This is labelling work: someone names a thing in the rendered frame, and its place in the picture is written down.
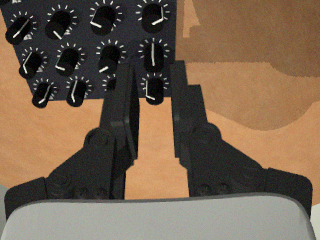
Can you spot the black knob box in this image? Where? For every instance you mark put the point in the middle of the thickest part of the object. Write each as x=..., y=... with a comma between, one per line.
x=122, y=30

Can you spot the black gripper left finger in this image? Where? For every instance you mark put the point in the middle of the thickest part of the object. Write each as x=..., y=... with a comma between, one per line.
x=108, y=150

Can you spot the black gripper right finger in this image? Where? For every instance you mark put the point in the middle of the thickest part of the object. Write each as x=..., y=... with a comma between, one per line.
x=218, y=167

